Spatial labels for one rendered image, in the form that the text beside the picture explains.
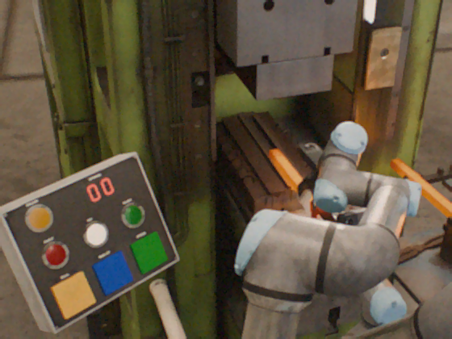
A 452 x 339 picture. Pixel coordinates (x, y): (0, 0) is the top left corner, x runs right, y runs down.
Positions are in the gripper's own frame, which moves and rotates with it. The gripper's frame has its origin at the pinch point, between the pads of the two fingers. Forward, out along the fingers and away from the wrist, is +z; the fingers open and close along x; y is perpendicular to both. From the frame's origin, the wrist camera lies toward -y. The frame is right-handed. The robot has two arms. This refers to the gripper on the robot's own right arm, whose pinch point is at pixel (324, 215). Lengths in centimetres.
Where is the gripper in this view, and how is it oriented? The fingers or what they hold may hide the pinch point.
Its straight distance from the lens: 174.4
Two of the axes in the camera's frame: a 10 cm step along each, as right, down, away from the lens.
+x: 9.3, -1.9, 3.3
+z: -3.8, -5.3, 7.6
